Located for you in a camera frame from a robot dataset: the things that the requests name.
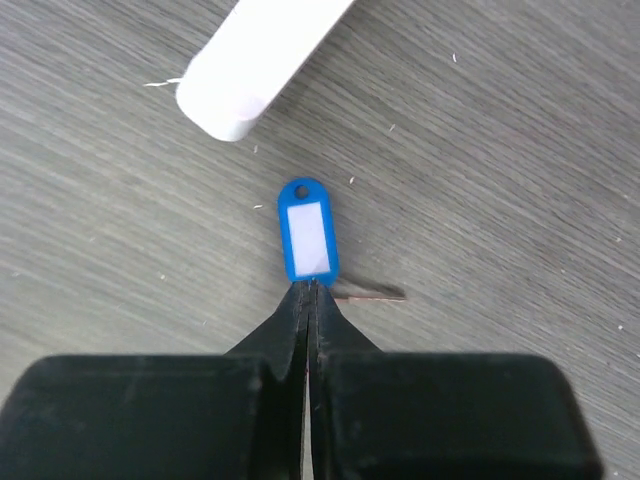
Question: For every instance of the blue tag key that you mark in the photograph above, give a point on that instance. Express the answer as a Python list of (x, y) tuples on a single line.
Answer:
[(310, 248)]

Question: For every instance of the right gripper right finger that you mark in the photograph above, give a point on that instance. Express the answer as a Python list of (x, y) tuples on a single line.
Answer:
[(435, 415)]

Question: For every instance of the white silver clothes rack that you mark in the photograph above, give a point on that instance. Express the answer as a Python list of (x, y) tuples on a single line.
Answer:
[(253, 55)]

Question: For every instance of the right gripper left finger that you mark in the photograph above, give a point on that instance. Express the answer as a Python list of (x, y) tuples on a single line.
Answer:
[(233, 416)]

